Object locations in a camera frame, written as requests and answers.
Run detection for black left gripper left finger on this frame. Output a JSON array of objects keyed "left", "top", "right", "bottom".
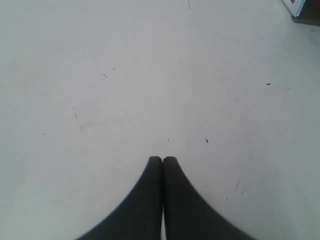
[{"left": 79, "top": 156, "right": 163, "bottom": 240}]

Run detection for blue white cardboard box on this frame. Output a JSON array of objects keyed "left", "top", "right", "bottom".
[{"left": 282, "top": 0, "right": 320, "bottom": 26}]

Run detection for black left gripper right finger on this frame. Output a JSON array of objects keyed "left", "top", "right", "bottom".
[{"left": 162, "top": 156, "right": 252, "bottom": 240}]

